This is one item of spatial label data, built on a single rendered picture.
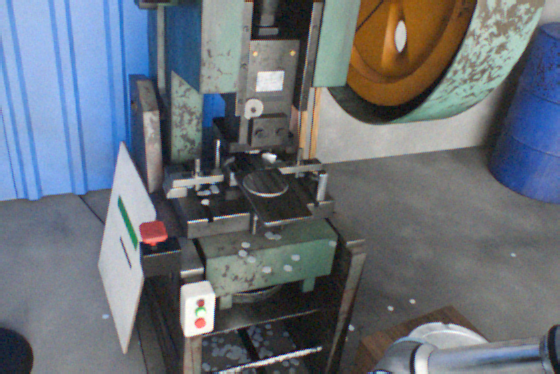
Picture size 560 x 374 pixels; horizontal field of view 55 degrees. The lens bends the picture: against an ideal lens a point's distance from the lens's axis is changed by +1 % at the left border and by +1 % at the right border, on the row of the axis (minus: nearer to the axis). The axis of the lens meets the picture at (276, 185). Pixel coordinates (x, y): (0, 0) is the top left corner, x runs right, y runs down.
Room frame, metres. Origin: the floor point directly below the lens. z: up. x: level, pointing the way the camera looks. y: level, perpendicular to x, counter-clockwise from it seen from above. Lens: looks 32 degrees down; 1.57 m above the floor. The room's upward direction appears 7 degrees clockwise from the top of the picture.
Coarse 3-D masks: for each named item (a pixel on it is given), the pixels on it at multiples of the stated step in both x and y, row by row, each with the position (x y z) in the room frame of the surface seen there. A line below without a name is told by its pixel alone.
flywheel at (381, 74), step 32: (416, 0) 1.43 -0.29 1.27; (448, 0) 1.32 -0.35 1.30; (384, 32) 1.52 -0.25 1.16; (416, 32) 1.40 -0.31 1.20; (448, 32) 1.24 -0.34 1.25; (352, 64) 1.58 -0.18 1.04; (384, 64) 1.49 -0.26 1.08; (416, 64) 1.37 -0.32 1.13; (448, 64) 1.22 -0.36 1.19; (384, 96) 1.40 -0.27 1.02; (416, 96) 1.29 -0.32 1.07
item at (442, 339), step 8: (424, 336) 1.15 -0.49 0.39; (432, 336) 1.15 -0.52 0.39; (440, 336) 1.16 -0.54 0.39; (448, 336) 1.16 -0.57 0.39; (456, 336) 1.16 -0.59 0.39; (464, 336) 1.17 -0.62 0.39; (472, 336) 1.17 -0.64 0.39; (440, 344) 1.12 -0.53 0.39; (448, 344) 1.13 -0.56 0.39; (456, 344) 1.13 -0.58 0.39; (464, 344) 1.13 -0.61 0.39; (472, 344) 1.14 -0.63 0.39
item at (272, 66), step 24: (264, 48) 1.29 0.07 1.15; (288, 48) 1.31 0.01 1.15; (264, 72) 1.29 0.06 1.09; (288, 72) 1.32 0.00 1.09; (264, 96) 1.29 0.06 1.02; (288, 96) 1.32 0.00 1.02; (240, 120) 1.27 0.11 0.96; (264, 120) 1.26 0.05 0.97; (288, 120) 1.33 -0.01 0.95; (264, 144) 1.27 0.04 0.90
